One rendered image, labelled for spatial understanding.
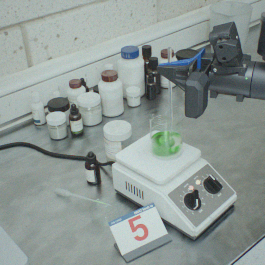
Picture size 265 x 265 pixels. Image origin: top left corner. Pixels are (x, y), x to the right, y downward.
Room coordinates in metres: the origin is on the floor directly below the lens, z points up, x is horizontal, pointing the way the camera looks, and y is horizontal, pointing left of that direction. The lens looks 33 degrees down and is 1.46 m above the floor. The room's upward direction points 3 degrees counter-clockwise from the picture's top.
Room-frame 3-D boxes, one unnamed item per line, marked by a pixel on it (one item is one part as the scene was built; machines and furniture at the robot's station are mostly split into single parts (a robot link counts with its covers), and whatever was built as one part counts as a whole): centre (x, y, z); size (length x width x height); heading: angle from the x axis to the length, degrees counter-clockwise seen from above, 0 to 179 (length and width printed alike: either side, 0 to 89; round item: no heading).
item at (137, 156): (0.66, -0.04, 0.98); 0.12 x 0.12 x 0.01; 44
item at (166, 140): (0.67, -0.06, 1.03); 0.07 x 0.06 x 0.08; 126
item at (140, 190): (0.64, -0.06, 0.94); 0.22 x 0.13 x 0.08; 44
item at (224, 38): (0.61, -0.15, 1.21); 0.07 x 0.06 x 0.07; 158
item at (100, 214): (0.60, 0.06, 0.91); 0.06 x 0.06 x 0.02
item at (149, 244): (0.53, 0.00, 0.92); 0.09 x 0.06 x 0.04; 119
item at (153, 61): (1.08, -0.06, 0.95); 0.04 x 0.04 x 0.10
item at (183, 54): (1.16, -0.16, 0.94); 0.07 x 0.07 x 0.07
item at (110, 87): (0.98, 0.05, 0.95); 0.06 x 0.06 x 0.11
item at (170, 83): (0.66, -0.06, 1.10); 0.01 x 0.01 x 0.20
